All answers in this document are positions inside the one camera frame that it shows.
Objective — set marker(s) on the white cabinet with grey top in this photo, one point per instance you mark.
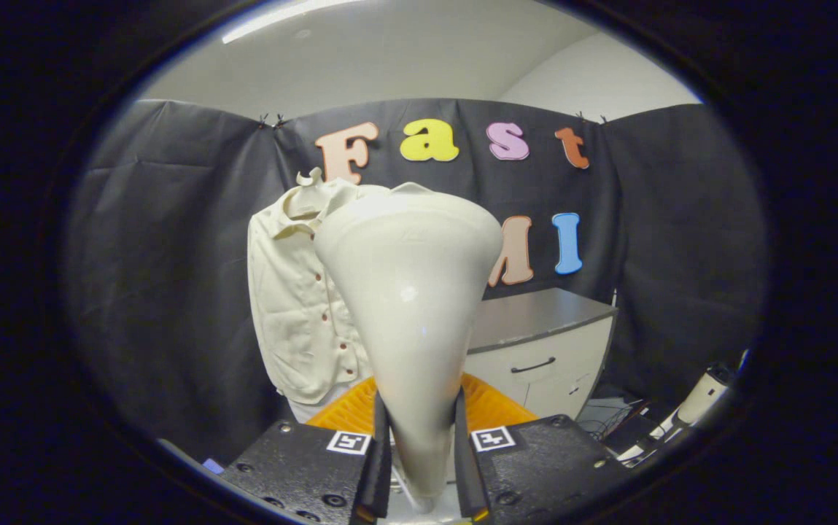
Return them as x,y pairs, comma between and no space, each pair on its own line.
535,310

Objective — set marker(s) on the white cylindrical device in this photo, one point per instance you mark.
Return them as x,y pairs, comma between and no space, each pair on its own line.
703,390

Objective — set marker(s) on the white plastic hanger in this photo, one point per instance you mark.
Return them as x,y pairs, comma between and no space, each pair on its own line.
309,177

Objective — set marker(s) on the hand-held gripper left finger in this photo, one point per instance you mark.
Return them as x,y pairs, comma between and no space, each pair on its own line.
316,467

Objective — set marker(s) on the small blue object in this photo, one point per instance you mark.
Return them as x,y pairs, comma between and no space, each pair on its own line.
212,465

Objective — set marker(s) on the black backdrop cloth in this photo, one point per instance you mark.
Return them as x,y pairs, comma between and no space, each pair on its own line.
681,240

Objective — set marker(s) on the cream button-up shirt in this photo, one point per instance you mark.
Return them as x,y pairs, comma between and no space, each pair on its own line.
287,306

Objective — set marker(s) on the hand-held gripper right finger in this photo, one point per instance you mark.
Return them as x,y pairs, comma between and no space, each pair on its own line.
535,463

